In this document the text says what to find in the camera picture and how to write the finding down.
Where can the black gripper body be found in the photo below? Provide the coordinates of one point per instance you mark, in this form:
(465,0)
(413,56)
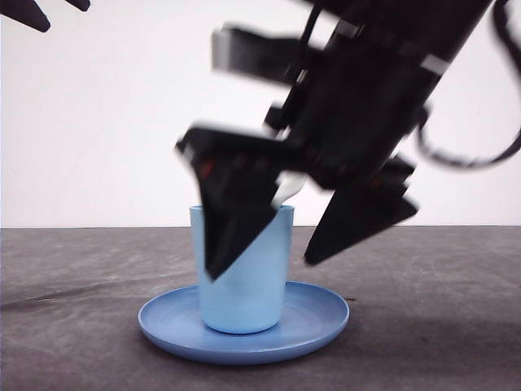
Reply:
(346,113)

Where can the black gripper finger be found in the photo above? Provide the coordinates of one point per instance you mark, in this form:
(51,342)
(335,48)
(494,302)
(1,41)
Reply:
(26,12)
(81,5)
(237,176)
(357,213)

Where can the white plastic fork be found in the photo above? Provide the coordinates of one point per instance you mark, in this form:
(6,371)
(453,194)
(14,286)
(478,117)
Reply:
(289,184)

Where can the light blue plastic cup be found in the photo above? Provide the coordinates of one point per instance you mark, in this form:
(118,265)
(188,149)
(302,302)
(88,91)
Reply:
(248,297)

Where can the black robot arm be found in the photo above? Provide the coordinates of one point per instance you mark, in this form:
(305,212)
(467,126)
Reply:
(439,28)

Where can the blue plastic plate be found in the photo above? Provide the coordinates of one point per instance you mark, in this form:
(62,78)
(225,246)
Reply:
(312,317)

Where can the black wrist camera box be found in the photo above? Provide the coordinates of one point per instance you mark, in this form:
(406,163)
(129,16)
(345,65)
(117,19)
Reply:
(276,59)

